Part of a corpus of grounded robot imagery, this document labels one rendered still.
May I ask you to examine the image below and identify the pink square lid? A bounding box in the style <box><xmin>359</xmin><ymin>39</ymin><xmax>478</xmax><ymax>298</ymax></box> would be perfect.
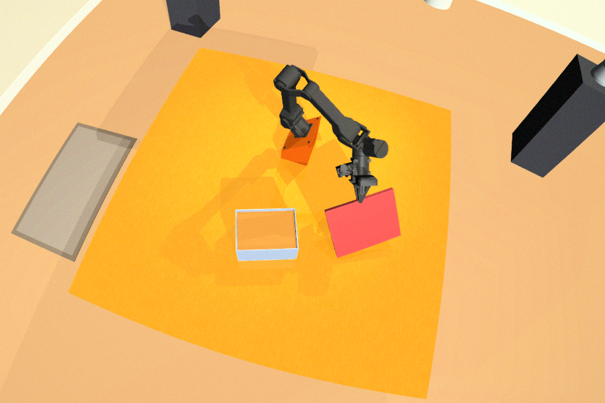
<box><xmin>324</xmin><ymin>188</ymin><xmax>401</xmax><ymax>258</ymax></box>

